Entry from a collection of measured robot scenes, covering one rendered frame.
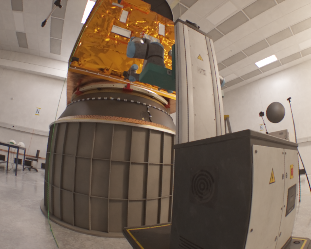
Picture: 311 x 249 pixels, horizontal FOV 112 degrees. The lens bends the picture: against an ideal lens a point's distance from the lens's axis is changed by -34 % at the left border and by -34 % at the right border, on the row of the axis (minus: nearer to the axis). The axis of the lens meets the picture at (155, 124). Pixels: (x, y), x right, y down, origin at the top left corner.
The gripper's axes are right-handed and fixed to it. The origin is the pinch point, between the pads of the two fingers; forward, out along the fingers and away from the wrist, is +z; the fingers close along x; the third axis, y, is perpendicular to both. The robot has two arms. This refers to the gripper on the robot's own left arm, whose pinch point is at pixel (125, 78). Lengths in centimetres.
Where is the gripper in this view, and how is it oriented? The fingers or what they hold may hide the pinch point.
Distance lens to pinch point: 201.1
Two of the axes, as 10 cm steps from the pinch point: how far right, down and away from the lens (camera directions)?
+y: 0.5, -9.7, 2.6
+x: -8.6, -1.7, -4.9
